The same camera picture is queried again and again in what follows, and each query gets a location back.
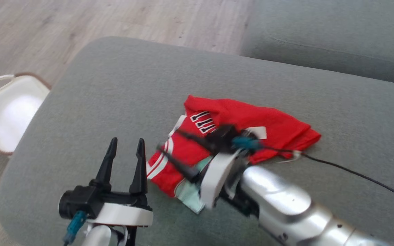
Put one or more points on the long grey sofa seat cushion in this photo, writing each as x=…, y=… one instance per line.
x=320, y=27

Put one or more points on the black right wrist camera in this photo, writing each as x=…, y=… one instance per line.
x=224, y=136

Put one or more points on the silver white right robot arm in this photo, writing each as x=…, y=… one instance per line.
x=286, y=205

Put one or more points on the large grey sofa ottoman cushion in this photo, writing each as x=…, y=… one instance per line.
x=115, y=85

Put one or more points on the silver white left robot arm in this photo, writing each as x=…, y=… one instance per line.
x=97, y=237

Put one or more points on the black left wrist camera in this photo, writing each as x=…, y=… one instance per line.
x=80, y=201

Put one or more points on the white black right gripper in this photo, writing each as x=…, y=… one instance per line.
x=217, y=177

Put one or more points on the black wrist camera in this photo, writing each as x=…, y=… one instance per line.
x=80, y=201
x=224, y=136

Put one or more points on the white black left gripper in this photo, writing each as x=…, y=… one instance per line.
x=125, y=214

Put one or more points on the red Bulls basketball jersey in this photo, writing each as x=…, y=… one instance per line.
x=279, y=126

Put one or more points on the white laundry basket brown rim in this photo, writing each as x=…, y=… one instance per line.
x=9, y=112

